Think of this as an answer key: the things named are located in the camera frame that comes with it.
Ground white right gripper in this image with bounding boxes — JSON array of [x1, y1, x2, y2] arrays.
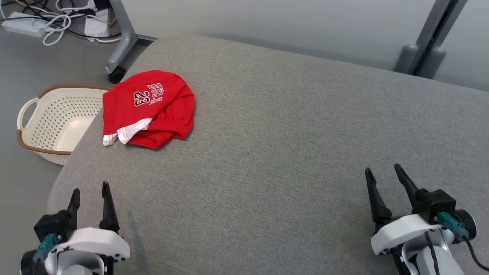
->
[[364, 163, 456, 256]]

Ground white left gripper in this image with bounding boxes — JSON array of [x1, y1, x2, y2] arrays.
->
[[45, 181, 131, 275]]

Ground red basketball shorts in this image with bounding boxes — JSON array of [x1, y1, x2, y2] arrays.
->
[[102, 70, 196, 150]]

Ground cream perforated laundry basket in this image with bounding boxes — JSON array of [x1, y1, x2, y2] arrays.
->
[[16, 84, 112, 166]]

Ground grey desk leg with caster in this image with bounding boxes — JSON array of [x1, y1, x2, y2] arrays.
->
[[104, 0, 158, 84]]

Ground white power adapter box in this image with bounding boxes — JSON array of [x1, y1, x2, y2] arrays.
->
[[84, 8, 112, 38]]

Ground white power strip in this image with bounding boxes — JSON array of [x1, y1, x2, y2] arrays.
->
[[2, 11, 47, 38]]

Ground black left camera cable teal plug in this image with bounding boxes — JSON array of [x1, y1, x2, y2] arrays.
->
[[32, 233, 58, 265]]

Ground black camera cable teal plug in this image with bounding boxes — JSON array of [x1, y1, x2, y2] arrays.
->
[[32, 233, 58, 265], [437, 212, 489, 273]]

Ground black right camera cable teal plug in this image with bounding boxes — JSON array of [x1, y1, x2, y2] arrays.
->
[[437, 212, 489, 273]]

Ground grey rounded post foot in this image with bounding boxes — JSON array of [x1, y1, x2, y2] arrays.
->
[[395, 44, 419, 74], [419, 46, 447, 79]]

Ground grey metal partition post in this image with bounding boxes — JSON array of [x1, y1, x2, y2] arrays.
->
[[405, 0, 469, 77]]

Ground white tangled cable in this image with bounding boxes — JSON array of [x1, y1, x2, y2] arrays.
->
[[31, 0, 73, 47]]

